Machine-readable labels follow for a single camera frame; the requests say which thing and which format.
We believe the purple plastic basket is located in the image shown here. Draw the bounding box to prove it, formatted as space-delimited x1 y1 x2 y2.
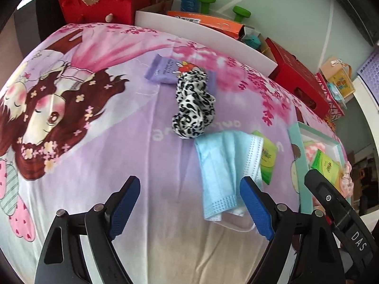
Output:
356 50 379 79

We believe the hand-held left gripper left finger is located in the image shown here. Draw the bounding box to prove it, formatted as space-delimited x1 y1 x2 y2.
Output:
34 176 141 284

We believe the printed cartoon bed sheet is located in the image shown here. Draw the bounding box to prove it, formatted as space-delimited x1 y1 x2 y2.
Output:
0 22 353 284

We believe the red white patterned box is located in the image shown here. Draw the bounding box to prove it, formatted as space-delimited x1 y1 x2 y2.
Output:
315 72 345 125

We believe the beige gift box with handle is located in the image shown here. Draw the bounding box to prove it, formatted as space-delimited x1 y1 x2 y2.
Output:
319 58 356 98

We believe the white shelf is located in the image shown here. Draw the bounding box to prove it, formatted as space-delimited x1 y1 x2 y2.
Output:
352 75 379 154

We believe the red cardboard box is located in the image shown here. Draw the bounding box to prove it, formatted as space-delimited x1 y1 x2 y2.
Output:
265 38 330 118

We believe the teal white box tray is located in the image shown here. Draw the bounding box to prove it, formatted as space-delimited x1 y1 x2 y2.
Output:
288 121 345 215

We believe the black monitor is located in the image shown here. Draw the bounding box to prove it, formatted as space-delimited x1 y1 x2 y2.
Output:
314 0 379 46

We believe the white cardboard box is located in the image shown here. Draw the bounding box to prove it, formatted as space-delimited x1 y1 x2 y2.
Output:
135 10 278 77

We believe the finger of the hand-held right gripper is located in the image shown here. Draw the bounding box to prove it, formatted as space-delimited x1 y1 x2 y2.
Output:
304 169 360 231

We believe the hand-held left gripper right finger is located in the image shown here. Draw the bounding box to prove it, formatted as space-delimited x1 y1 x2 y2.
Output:
239 177 347 284

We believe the pink white fuzzy sock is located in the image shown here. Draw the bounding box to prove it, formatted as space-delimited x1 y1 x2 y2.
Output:
303 142 354 197

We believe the orange cardboard box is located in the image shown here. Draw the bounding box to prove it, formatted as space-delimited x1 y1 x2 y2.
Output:
166 10 246 40

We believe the green tissue packet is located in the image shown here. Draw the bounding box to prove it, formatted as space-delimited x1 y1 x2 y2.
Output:
252 130 281 185
310 149 344 188

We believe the green dumbbell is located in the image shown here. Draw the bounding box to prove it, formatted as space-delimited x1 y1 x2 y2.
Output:
197 0 217 15
232 6 252 22

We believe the black white leopard scrunchie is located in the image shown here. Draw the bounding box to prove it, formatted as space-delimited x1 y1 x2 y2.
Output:
172 69 217 140

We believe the red felt handbag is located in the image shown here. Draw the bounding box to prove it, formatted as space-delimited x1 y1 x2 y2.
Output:
49 0 134 24

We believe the purple tissue packet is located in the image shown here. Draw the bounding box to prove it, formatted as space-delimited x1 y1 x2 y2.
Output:
144 54 217 91

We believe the small teal box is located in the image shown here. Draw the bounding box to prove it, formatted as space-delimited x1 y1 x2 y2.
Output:
247 34 262 51

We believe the small grey box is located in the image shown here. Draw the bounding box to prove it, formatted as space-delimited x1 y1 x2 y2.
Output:
241 27 258 40

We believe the blue face mask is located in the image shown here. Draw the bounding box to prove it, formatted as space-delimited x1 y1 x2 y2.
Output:
194 130 265 231

